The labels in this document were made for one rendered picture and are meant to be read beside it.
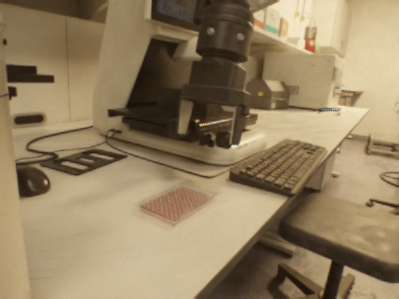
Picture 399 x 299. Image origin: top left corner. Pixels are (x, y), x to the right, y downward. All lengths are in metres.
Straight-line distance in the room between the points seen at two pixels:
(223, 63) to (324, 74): 1.89
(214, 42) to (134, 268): 0.33
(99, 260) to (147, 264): 0.05
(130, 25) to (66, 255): 0.61
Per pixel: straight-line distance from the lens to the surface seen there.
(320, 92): 2.31
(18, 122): 1.08
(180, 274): 0.32
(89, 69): 1.20
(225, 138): 0.58
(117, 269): 0.33
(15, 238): 0.26
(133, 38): 0.80
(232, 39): 0.45
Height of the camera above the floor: 0.96
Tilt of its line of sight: 15 degrees down
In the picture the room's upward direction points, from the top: 4 degrees clockwise
